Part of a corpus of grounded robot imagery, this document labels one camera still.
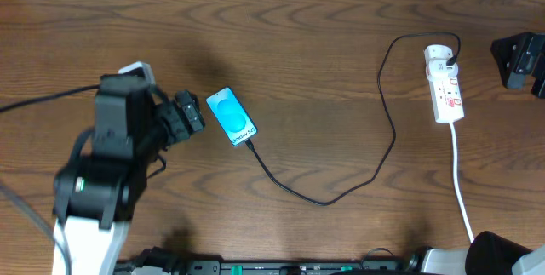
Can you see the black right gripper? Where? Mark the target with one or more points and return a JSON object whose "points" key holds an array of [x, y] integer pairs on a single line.
{"points": [[514, 77]]}

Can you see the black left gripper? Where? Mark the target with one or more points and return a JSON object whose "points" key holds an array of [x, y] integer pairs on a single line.
{"points": [[187, 111]]}

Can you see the white power strip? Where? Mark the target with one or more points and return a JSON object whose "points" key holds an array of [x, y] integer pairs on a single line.
{"points": [[444, 86]]}

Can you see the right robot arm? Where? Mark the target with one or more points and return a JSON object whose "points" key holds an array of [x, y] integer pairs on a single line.
{"points": [[490, 253]]}

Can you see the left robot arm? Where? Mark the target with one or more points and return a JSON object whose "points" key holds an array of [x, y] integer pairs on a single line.
{"points": [[106, 174]]}

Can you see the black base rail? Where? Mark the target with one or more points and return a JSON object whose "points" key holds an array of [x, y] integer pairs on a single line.
{"points": [[262, 268]]}

